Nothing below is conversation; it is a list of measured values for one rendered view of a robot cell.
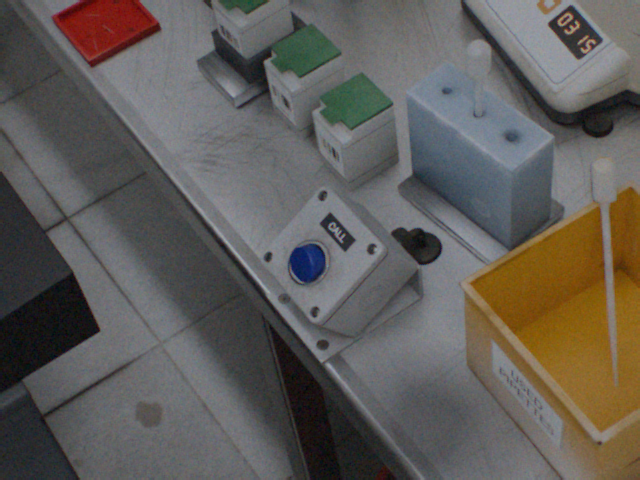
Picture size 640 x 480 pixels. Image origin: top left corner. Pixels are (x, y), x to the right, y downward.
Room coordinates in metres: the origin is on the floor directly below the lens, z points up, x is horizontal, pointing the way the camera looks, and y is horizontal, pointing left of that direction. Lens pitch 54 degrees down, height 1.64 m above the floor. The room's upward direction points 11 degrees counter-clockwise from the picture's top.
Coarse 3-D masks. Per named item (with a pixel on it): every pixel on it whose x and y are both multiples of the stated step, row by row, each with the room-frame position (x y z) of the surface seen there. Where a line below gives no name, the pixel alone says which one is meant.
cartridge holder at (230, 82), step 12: (300, 24) 0.77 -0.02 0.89; (216, 36) 0.75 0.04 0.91; (216, 48) 0.76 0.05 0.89; (228, 48) 0.74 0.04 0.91; (204, 60) 0.75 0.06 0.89; (216, 60) 0.75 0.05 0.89; (228, 60) 0.74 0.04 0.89; (240, 60) 0.72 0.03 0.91; (252, 60) 0.72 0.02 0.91; (264, 60) 0.72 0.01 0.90; (204, 72) 0.74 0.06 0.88; (216, 72) 0.74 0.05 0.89; (228, 72) 0.73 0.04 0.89; (240, 72) 0.73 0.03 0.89; (252, 72) 0.72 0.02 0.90; (264, 72) 0.72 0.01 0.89; (216, 84) 0.73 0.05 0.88; (228, 84) 0.72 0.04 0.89; (240, 84) 0.72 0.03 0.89; (252, 84) 0.72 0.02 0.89; (264, 84) 0.72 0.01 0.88; (228, 96) 0.71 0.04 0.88; (240, 96) 0.71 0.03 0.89; (252, 96) 0.71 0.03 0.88
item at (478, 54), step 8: (480, 40) 0.57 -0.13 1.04; (472, 48) 0.57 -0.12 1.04; (480, 48) 0.57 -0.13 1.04; (488, 48) 0.57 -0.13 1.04; (472, 56) 0.56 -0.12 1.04; (480, 56) 0.56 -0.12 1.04; (488, 56) 0.57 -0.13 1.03; (472, 64) 0.56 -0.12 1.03; (480, 64) 0.56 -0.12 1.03; (488, 64) 0.57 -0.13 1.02; (472, 72) 0.56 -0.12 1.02; (480, 72) 0.56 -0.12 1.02
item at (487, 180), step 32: (448, 64) 0.62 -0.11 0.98; (416, 96) 0.59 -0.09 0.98; (448, 96) 0.59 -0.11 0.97; (416, 128) 0.59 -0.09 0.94; (448, 128) 0.57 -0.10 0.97; (480, 128) 0.56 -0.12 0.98; (512, 128) 0.55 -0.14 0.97; (416, 160) 0.60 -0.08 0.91; (448, 160) 0.57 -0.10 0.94; (480, 160) 0.54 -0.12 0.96; (512, 160) 0.52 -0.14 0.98; (544, 160) 0.53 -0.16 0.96; (416, 192) 0.58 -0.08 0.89; (448, 192) 0.57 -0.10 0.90; (480, 192) 0.54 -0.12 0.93; (512, 192) 0.52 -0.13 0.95; (544, 192) 0.53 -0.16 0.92; (448, 224) 0.55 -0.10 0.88; (480, 224) 0.54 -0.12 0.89; (512, 224) 0.52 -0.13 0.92; (544, 224) 0.53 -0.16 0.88; (480, 256) 0.52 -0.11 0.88
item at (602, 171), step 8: (600, 160) 0.49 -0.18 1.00; (608, 160) 0.49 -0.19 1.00; (592, 168) 0.49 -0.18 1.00; (600, 168) 0.49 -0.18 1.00; (608, 168) 0.49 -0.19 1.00; (592, 176) 0.49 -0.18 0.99; (600, 176) 0.48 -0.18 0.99; (608, 176) 0.48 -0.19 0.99; (592, 184) 0.49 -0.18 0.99; (600, 184) 0.48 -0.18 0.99; (608, 184) 0.48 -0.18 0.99; (592, 192) 0.48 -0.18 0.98; (600, 192) 0.48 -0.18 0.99; (608, 192) 0.48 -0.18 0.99; (616, 192) 0.48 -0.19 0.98; (592, 200) 0.48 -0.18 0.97; (600, 200) 0.47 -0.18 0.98; (608, 200) 0.47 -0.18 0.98; (616, 200) 0.47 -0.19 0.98
